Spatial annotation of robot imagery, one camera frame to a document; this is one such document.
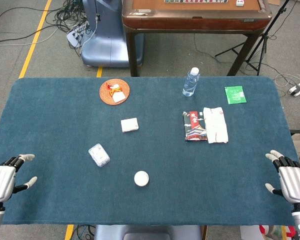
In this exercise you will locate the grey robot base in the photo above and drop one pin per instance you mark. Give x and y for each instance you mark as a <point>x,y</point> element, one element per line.
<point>147,233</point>

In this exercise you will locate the brown mahjong table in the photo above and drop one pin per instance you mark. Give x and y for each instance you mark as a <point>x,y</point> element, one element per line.
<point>195,23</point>

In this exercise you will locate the black red snack package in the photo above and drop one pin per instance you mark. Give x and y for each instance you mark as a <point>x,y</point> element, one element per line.
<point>193,127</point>

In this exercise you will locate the blue felt table cloth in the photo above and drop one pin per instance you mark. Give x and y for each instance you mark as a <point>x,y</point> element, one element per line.
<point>165,160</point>

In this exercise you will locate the grey power strip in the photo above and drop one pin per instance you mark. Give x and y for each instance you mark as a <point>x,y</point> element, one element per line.
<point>75,36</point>

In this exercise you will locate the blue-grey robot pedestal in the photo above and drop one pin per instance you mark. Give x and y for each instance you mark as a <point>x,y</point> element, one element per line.
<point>107,37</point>

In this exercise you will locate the black tripod stand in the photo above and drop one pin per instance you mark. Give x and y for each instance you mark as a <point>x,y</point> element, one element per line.
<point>261,40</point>

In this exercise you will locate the small transparent plastic box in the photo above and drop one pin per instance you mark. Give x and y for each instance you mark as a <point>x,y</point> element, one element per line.
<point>99,155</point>

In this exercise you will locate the single white mahjong tile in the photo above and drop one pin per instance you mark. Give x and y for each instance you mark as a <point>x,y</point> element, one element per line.
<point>240,2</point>

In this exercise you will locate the clear plastic water bottle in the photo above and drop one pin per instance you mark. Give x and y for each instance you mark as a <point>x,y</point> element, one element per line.
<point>190,83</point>

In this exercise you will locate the white cardboard card box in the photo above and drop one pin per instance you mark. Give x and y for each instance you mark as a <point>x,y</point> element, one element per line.
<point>129,125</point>

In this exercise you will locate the green foil packet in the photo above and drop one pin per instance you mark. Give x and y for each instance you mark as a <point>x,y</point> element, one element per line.
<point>235,95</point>

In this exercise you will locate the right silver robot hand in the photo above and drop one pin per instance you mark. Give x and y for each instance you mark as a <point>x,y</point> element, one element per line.
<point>296,182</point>

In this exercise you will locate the orange woven round coaster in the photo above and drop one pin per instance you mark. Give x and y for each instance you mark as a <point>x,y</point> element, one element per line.
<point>105,96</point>

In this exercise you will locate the white wet wipes pack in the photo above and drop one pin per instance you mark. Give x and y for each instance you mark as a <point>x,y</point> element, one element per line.
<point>216,125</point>

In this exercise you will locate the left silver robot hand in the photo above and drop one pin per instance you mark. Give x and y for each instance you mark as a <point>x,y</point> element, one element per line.
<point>1,180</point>

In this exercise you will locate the orange and white snack packet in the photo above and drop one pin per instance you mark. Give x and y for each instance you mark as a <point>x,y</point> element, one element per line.
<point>118,96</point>

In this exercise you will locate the row of mahjong tiles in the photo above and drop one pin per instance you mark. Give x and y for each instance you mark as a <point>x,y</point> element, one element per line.
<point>195,1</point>

